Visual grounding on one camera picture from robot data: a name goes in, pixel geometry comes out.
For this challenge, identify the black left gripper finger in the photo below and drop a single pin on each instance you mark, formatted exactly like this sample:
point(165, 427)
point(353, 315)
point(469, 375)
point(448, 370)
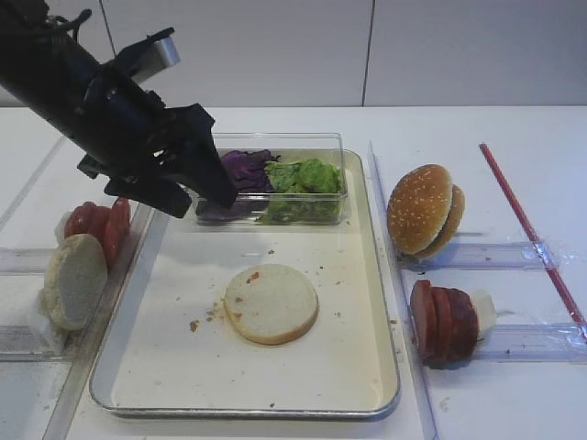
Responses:
point(165, 196)

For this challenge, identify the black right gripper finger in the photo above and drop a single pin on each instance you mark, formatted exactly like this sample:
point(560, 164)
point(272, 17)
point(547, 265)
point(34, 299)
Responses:
point(194, 160)

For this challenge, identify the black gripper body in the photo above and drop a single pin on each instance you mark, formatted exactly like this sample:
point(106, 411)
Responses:
point(134, 139)

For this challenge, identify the bun half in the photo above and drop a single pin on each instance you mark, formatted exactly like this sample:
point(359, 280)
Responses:
point(271, 304)
point(74, 280)

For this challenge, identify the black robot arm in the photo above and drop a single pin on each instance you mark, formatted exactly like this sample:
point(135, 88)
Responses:
point(39, 55)

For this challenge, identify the left tomato slices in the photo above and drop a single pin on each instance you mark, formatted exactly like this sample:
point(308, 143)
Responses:
point(109, 225)

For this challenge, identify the green lettuce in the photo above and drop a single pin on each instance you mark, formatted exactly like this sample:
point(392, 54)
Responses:
point(302, 182)

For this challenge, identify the sliced meat patties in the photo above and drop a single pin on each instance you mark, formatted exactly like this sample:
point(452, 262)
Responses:
point(446, 324)

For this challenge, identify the purple cabbage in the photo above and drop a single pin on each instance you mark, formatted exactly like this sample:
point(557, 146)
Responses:
point(248, 172)

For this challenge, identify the clear plastic container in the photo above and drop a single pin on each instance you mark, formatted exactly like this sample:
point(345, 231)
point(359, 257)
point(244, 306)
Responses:
point(288, 147)

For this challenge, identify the left outer clear strip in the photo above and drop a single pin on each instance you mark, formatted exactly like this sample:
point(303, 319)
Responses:
point(30, 182)

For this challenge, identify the clear strip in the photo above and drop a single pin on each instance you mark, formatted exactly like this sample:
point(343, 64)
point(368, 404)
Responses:
point(30, 182)
point(425, 410)

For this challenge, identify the metal tray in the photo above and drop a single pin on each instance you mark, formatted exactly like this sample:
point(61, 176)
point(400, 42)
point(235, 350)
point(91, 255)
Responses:
point(170, 350)

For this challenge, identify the sesame burger bun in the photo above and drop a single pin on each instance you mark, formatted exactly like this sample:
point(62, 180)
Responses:
point(424, 211)

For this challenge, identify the right inner clear strip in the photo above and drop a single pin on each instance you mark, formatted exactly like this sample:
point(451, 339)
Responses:
point(425, 410)

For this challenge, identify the white pusher block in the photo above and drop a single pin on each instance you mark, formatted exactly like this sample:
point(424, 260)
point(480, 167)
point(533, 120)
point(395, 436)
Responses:
point(484, 308)

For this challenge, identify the red plastic strip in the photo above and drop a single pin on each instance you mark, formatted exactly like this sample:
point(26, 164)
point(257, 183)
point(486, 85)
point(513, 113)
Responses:
point(534, 234)

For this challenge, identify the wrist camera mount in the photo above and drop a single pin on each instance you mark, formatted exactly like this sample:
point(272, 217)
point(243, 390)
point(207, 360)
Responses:
point(148, 57)

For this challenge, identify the left tomato pusher rail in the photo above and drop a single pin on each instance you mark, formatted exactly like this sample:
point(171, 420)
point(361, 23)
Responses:
point(21, 261)

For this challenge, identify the left bun pusher rail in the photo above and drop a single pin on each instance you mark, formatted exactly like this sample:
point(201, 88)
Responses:
point(38, 339)

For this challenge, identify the bun pusher rail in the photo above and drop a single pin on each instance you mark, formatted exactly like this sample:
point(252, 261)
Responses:
point(479, 256)
point(38, 339)

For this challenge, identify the right bun pusher rail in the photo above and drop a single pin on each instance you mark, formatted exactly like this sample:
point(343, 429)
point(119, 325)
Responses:
point(479, 256)

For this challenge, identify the right patty pusher rail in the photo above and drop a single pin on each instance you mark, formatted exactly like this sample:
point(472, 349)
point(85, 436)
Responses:
point(563, 342)

